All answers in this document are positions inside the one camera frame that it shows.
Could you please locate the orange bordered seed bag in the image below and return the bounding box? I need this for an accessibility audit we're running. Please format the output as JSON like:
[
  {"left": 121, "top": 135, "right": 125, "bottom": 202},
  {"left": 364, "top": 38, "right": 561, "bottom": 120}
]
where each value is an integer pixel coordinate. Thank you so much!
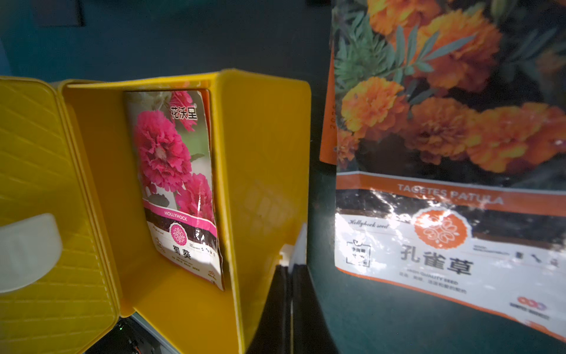
[{"left": 319, "top": 49, "right": 337, "bottom": 165}]

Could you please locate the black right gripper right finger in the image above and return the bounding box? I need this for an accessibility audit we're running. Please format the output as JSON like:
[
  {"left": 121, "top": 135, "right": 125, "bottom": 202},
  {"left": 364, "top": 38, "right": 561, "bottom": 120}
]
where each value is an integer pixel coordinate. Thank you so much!
[{"left": 292, "top": 265, "right": 338, "bottom": 354}]

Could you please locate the yellow drawer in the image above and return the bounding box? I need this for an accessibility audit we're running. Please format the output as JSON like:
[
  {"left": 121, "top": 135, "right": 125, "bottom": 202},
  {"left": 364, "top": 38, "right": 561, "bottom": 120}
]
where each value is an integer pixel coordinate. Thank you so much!
[
  {"left": 1, "top": 77, "right": 120, "bottom": 353},
  {"left": 57, "top": 69, "right": 311, "bottom": 353}
]

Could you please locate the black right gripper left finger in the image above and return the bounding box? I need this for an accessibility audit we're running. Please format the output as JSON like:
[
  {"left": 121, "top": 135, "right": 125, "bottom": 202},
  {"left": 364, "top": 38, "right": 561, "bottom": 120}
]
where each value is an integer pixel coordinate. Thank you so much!
[{"left": 246, "top": 265, "right": 292, "bottom": 354}]

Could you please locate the yellow bottom drawer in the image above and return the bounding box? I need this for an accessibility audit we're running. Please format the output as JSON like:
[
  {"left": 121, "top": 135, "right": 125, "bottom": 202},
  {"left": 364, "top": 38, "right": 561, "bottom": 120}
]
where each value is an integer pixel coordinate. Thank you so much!
[{"left": 57, "top": 69, "right": 311, "bottom": 353}]

